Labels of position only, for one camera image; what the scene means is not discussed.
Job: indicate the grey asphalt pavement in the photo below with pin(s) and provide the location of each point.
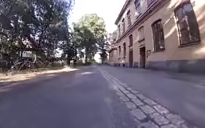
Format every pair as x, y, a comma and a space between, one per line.
176, 93

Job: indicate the white sign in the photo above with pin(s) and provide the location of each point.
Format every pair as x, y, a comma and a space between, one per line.
27, 54

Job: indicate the grey asphalt road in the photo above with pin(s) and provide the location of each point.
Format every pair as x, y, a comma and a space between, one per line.
66, 100

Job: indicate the dirt and grass verge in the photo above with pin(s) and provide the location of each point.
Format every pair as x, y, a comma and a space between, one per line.
20, 76

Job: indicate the row of trees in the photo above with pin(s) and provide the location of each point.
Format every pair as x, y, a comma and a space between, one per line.
30, 26

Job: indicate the large green tree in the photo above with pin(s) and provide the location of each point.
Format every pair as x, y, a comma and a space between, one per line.
90, 33

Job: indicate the cobblestone strip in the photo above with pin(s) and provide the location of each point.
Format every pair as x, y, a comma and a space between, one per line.
140, 115

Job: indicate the beige multi-storey building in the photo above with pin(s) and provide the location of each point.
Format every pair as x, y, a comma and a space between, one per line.
170, 50

